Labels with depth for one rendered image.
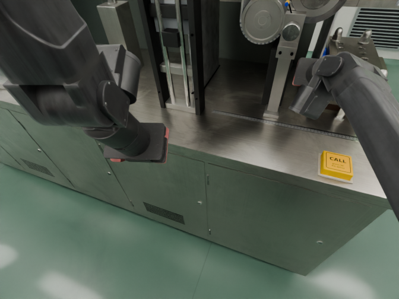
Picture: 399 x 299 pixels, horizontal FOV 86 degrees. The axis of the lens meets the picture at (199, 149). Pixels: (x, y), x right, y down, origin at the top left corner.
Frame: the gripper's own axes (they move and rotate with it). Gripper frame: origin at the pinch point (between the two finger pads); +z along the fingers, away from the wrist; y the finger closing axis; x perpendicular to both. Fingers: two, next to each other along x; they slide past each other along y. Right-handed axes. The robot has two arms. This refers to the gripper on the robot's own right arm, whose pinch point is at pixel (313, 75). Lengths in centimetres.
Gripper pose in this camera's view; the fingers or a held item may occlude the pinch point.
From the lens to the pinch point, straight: 72.1
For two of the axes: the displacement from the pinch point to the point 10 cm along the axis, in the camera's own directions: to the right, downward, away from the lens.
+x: 1.4, -9.4, -3.1
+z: 3.3, -2.5, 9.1
